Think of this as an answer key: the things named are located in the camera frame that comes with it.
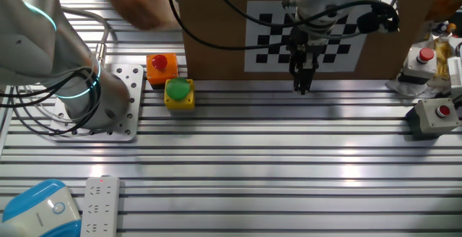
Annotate checkerboard paper sheet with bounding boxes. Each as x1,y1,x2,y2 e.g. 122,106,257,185
244,0,380,74

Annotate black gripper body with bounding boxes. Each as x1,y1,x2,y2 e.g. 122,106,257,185
287,27,326,72

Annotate orange box red button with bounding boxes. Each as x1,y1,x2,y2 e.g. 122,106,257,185
146,52,180,88

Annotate white box large red button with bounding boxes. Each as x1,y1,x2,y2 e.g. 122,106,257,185
396,46,438,86

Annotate clear plastic wrap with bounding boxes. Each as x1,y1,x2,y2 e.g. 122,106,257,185
385,73,430,98

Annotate white power strip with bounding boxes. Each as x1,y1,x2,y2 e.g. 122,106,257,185
79,175,121,237

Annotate brown cardboard board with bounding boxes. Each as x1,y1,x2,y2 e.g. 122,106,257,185
175,0,443,82

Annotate yellow plastic bag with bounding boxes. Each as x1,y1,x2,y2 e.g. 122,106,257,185
432,36,453,80

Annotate grey box small red button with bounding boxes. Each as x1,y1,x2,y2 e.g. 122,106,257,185
406,98,461,139

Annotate grey cable with metal connector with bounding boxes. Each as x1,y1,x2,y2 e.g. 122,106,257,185
61,7,111,67

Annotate person's bare hand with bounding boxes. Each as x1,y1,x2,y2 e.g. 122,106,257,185
92,0,181,31

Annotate blue and white device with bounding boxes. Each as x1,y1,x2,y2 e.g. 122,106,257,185
0,178,82,237

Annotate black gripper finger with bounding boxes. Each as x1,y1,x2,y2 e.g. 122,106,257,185
291,67,304,94
302,67,313,96

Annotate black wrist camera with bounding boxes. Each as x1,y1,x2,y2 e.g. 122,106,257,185
356,1,401,35

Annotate black cable bundle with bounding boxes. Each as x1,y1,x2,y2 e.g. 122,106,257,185
0,66,103,137

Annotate yellow box green button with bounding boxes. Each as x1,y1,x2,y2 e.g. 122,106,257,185
164,77,196,113

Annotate white ribbed object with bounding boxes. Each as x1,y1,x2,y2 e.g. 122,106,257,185
447,56,462,95

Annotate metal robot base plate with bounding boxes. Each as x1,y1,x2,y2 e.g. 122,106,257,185
49,63,144,143

